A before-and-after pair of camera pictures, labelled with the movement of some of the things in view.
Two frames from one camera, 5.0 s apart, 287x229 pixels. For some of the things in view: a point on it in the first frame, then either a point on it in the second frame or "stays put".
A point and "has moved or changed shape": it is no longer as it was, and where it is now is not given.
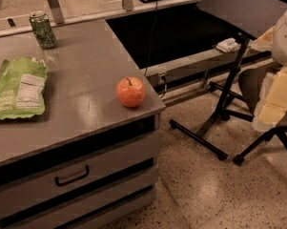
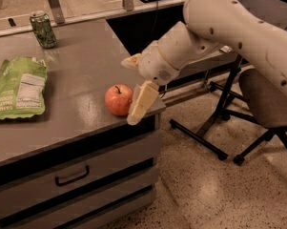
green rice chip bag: x=18 y=89 stays put
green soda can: x=43 y=30 stays put
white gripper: x=284 y=37 -> x=153 y=62
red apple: x=131 y=91 has moved or changed shape
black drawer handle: x=74 y=179 stays put
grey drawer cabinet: x=88 y=162 stays put
